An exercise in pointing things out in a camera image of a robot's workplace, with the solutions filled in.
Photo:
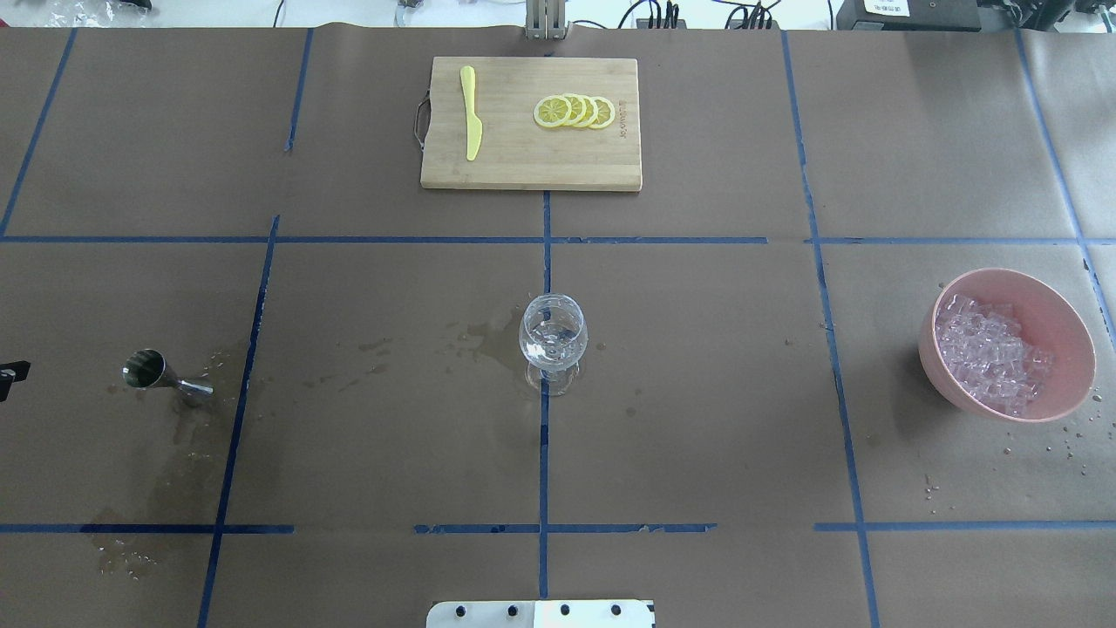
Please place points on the pink bowl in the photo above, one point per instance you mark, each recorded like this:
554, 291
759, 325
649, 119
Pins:
1049, 322

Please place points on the black box device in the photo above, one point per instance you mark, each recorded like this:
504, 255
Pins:
958, 16

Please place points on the clear wine glass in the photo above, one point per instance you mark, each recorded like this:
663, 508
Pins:
553, 336

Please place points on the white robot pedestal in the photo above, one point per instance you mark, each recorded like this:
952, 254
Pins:
543, 613

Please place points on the aluminium frame post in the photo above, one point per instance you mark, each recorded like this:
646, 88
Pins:
546, 20

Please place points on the yellow plastic knife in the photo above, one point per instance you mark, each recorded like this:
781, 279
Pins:
474, 125

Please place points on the steel jigger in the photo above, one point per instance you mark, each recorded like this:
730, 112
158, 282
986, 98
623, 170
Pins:
147, 369

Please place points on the clear ice cubes pile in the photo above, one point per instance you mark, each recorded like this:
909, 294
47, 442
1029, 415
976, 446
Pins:
983, 346

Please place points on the crumpled clear plastic bag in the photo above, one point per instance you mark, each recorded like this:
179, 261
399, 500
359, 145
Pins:
98, 14

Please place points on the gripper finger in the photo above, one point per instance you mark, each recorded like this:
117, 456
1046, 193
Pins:
11, 373

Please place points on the bamboo cutting board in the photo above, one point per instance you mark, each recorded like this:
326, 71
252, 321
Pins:
516, 153

